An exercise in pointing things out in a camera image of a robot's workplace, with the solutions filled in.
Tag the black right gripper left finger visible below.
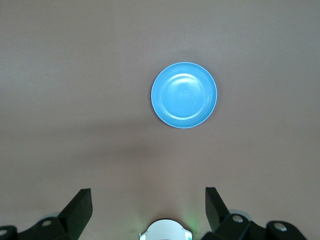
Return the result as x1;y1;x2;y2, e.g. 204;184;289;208
0;188;94;240

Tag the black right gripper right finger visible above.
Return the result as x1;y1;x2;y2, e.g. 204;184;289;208
201;186;308;240

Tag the blue round plate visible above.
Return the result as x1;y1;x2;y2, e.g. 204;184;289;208
150;61;218;130

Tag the brown table mat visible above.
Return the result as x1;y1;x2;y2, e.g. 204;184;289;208
0;0;320;240

